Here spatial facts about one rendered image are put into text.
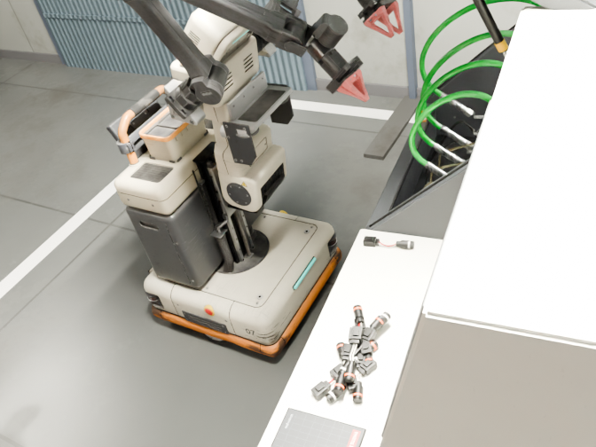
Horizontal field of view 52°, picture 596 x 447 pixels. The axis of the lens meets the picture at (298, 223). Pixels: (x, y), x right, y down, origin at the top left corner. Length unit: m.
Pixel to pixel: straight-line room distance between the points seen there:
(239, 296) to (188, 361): 0.41
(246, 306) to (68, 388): 0.89
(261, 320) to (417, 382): 1.70
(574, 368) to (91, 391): 2.36
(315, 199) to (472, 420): 2.62
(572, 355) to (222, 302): 1.97
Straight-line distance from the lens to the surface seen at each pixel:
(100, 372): 2.83
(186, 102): 1.84
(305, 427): 1.21
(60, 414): 2.78
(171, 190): 2.23
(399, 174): 1.76
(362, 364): 1.25
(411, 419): 0.76
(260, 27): 1.56
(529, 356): 0.61
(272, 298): 2.40
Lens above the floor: 2.00
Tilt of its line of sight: 40 degrees down
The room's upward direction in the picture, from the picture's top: 13 degrees counter-clockwise
